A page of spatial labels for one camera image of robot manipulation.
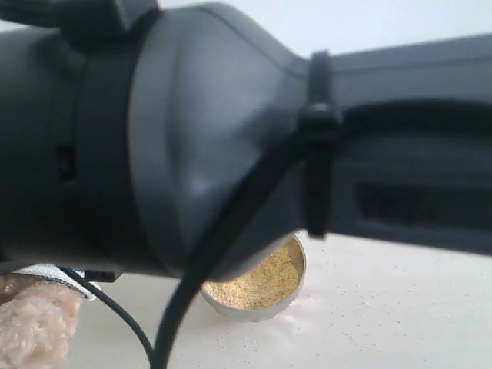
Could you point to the yellow millet grains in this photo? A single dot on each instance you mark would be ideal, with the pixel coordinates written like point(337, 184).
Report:
point(269, 282)

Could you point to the stainless steel bowl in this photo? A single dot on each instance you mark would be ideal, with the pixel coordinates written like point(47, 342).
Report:
point(298, 257)

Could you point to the pink plush teddy bear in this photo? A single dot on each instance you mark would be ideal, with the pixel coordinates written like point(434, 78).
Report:
point(39, 316)

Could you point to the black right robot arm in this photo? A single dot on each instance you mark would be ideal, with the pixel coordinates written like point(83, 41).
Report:
point(189, 141)

